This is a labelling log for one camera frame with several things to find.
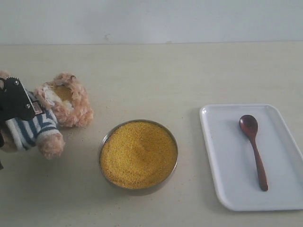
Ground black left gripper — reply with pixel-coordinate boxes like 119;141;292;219
0;76;36;171

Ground pink teddy bear striped sweater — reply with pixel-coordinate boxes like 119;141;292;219
0;73;93;159

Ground dark brown wooden spoon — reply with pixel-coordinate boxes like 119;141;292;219
239;114;268;192

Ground yellow millet grains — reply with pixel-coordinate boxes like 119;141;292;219
99;120;178;189

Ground metal bowl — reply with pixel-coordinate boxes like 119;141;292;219
98;119;178;197

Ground white rectangular tray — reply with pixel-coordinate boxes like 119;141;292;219
199;104;303;211

